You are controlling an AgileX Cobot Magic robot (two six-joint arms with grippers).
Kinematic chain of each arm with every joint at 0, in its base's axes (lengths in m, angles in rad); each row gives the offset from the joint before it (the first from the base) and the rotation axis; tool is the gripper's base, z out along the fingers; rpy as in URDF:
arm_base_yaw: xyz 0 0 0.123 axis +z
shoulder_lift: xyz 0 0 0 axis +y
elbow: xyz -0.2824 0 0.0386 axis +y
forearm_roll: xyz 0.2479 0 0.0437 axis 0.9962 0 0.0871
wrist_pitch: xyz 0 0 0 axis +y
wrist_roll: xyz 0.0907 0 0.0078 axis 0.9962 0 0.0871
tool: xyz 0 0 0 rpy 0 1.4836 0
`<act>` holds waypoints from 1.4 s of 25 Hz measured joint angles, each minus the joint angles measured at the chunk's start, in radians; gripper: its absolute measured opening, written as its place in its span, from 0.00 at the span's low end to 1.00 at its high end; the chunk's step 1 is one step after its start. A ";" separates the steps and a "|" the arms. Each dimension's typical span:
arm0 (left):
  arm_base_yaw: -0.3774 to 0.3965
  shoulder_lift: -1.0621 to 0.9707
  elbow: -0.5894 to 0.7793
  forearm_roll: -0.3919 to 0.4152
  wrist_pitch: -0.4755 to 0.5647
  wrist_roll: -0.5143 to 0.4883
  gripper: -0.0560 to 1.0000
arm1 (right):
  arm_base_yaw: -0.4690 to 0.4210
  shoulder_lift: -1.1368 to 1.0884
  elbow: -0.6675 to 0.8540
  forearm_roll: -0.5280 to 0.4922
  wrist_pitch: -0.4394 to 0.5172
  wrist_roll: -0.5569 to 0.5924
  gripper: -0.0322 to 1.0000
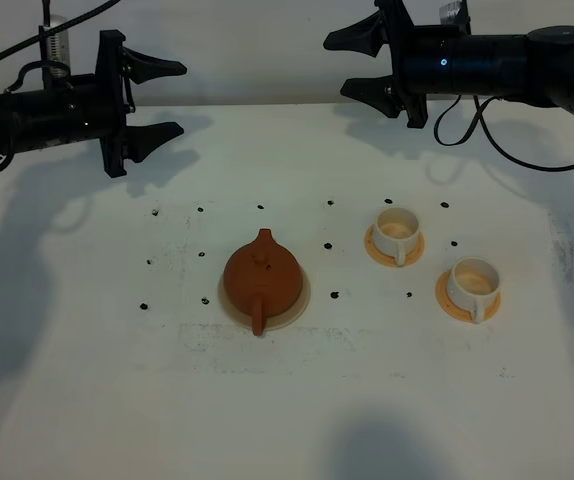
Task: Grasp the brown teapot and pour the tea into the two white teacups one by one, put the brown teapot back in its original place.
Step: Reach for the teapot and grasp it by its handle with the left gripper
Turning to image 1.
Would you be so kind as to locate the white teacup near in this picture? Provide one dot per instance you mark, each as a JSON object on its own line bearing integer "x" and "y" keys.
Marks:
{"x": 474, "y": 286}

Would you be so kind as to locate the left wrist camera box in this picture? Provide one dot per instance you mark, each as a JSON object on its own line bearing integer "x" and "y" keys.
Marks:
{"x": 55, "y": 48}

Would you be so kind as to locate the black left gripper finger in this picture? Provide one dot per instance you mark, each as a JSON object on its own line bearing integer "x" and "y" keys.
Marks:
{"x": 141, "y": 141}
{"x": 143, "y": 68}

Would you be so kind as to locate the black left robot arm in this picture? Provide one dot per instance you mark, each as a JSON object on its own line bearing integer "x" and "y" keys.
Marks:
{"x": 49, "y": 106}

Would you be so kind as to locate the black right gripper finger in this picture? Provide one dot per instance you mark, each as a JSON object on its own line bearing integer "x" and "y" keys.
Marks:
{"x": 367, "y": 36}
{"x": 377, "y": 93}

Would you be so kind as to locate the white teacup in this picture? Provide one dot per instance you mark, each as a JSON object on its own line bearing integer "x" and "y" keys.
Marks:
{"x": 474, "y": 286}
{"x": 396, "y": 233}

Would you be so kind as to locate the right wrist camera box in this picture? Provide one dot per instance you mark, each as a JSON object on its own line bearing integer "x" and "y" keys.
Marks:
{"x": 454, "y": 12}

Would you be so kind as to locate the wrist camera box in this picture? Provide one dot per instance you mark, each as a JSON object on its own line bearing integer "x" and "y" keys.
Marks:
{"x": 55, "y": 48}
{"x": 454, "y": 12}

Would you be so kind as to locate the brown clay teapot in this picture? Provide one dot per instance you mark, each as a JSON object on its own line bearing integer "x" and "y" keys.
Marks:
{"x": 262, "y": 280}

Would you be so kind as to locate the orange saucer far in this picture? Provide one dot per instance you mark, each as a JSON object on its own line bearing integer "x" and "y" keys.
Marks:
{"x": 389, "y": 261}

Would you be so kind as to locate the orange saucer near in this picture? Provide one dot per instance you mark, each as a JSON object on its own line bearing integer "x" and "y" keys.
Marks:
{"x": 441, "y": 291}

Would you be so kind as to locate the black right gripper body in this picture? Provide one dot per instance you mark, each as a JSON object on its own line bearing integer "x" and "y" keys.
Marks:
{"x": 420, "y": 56}

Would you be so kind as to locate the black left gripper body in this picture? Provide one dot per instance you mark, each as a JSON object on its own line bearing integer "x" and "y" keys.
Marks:
{"x": 113, "y": 67}

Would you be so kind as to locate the beige round teapot coaster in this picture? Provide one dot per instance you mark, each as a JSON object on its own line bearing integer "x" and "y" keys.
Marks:
{"x": 274, "y": 322}

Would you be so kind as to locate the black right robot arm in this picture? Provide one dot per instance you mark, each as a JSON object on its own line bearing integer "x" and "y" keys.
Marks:
{"x": 536, "y": 68}

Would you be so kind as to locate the orange saucer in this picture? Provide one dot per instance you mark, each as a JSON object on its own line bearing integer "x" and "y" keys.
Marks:
{"x": 441, "y": 291}
{"x": 389, "y": 261}

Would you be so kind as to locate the white teacup far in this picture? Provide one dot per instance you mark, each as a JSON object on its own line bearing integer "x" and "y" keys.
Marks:
{"x": 396, "y": 233}

